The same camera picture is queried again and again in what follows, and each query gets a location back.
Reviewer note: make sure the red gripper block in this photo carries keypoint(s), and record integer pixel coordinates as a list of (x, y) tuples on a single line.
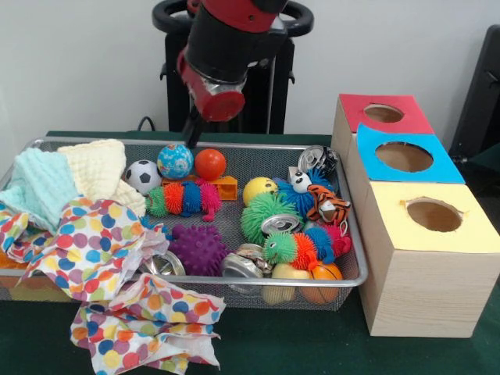
[(215, 100)]

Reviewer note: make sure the white knitted cloth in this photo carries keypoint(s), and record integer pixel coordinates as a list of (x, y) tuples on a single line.
[(98, 168)]

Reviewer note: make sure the polka dot cloth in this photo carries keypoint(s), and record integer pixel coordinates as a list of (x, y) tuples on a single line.
[(94, 246), (156, 336)]

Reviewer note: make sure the mint green knitted cloth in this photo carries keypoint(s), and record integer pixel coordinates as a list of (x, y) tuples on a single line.
[(39, 183)]

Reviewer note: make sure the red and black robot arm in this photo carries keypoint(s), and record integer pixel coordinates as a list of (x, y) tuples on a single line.
[(226, 35)]

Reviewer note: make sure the wooden box with three holes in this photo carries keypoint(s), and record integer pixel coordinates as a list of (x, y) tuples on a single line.
[(422, 273)]

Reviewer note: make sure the small globe print ball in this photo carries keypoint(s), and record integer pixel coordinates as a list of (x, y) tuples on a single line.
[(175, 161)]

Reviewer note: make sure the small red ball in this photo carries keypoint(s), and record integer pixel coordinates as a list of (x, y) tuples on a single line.
[(210, 164)]

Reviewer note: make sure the small soccer ball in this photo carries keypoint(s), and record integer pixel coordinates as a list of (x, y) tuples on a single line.
[(143, 176)]

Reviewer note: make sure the rainbow spiky caterpillar toy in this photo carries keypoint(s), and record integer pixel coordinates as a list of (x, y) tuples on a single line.
[(183, 199), (301, 248)]

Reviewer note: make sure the yellow ball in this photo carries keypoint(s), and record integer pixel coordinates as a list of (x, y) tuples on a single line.
[(259, 190)]

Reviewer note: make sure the green spiky ball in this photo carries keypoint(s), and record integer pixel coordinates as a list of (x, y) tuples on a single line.
[(262, 217)]

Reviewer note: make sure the purple spiky ball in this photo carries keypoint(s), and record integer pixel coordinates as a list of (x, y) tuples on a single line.
[(199, 250)]

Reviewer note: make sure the orange striped tiger toy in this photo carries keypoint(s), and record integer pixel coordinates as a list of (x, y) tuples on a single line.
[(328, 205)]

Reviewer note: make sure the black upright panel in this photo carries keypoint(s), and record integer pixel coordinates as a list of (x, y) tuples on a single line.
[(484, 101)]

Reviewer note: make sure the green cloth side table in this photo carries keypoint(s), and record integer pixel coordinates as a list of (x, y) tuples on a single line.
[(488, 160)]

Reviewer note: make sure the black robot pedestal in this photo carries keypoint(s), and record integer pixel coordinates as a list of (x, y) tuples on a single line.
[(258, 117)]

